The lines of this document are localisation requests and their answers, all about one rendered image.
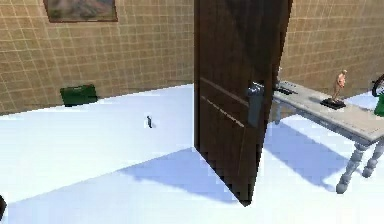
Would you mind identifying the grey table with turned legs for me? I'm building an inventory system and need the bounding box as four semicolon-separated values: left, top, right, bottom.
271;80;384;195

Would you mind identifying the framed wall picture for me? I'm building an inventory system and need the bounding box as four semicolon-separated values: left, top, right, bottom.
43;0;119;24

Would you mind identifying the green box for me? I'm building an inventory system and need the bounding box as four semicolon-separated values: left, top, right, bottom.
59;83;99;108

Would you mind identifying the dark brown room door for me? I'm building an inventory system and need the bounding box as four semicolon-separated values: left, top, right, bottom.
193;0;294;208

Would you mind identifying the black flat object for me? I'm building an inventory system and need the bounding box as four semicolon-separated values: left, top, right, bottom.
274;85;299;96

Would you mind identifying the green object with black ring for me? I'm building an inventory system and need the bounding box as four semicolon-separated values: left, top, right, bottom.
371;73;384;118

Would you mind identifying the tan figurine on black base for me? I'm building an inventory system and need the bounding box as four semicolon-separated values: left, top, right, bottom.
320;69;348;111

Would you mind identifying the black round object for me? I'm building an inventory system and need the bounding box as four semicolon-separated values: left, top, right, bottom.
0;194;8;221

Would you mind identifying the silver door handle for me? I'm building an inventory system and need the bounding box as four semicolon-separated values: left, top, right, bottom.
246;81;266;129

